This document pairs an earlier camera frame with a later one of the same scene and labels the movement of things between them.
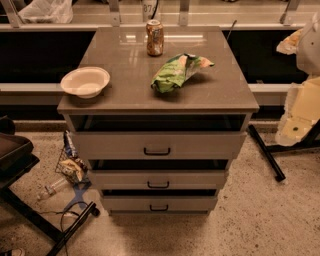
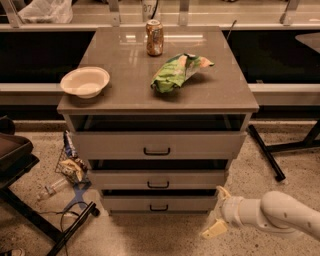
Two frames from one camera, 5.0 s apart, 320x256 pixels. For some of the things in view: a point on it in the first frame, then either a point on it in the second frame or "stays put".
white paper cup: (149, 7) stays put
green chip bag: (171, 76) stays put
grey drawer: (160, 204) stays put
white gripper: (310, 50) to (230, 209)
